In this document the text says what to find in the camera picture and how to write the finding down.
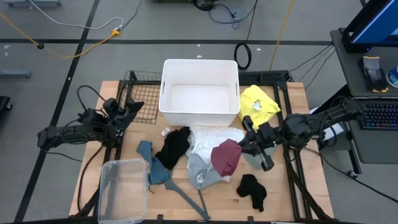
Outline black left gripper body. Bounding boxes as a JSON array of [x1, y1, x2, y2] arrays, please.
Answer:
[[102, 97, 132, 131]]

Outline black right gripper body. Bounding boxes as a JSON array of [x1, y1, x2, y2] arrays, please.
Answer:
[[238, 122, 280, 155]]

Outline pale ribbed cloth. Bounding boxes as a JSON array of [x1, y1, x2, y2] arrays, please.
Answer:
[[242, 146, 277, 170]]

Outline yellow cloth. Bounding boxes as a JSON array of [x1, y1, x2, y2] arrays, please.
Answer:
[[238, 84, 282, 131]]

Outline small black cloth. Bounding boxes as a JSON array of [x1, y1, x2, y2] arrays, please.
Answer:
[[236, 174, 268, 213]]

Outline white lace cloth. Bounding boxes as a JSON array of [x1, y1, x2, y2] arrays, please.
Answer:
[[185, 125, 246, 166]]

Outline maroon cloth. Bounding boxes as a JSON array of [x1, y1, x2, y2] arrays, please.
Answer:
[[210, 138, 243, 177]]

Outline large black cloth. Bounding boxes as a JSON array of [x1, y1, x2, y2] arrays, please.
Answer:
[[154, 126, 192, 170]]

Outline blue cloth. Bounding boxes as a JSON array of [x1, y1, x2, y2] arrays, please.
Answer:
[[136, 140, 171, 185]]

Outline white plastic bin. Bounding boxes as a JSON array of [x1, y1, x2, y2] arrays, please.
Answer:
[[158, 58, 241, 128]]

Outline grey cloth with label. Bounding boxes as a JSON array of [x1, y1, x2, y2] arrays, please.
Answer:
[[186, 152, 231, 190]]

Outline clear plastic container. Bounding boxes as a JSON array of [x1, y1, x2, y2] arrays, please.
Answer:
[[98, 157, 149, 224]]

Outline grey side desk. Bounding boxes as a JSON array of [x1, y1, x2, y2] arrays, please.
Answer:
[[330, 27, 398, 166]]

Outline grey metal furniture foot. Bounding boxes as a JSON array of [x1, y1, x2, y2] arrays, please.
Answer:
[[2, 0, 62, 7], [0, 68, 32, 79]]

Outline black caster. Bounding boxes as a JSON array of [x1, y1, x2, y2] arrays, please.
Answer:
[[0, 95, 13, 113]]

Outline black keyboard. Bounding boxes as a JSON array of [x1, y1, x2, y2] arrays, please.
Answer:
[[359, 102, 398, 131]]

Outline grey work gloves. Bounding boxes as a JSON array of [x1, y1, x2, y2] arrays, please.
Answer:
[[357, 55, 389, 93]]

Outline white blue tub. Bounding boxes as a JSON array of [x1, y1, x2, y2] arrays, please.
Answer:
[[385, 65, 398, 89]]

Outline computer monitor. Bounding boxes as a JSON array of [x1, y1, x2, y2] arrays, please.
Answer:
[[341, 0, 398, 54]]

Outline dark wire basket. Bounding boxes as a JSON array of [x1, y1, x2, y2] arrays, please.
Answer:
[[112, 70, 163, 124]]

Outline black metal table frame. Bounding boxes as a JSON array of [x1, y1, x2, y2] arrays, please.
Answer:
[[74, 70, 331, 223]]

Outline coiled black cable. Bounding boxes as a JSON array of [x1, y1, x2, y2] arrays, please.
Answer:
[[233, 0, 259, 72]]

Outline yellow extension cable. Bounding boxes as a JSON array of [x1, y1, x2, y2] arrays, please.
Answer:
[[0, 12, 121, 60]]

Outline dark grey plastic frame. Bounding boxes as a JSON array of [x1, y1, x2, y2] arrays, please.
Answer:
[[164, 179, 211, 220]]

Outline thin black floor cable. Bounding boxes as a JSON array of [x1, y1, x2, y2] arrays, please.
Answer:
[[123, 0, 143, 29]]

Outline white cable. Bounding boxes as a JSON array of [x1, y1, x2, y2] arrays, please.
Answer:
[[27, 0, 124, 31]]

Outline black cable bundle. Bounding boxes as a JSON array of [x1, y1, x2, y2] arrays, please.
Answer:
[[192, 0, 249, 30]]

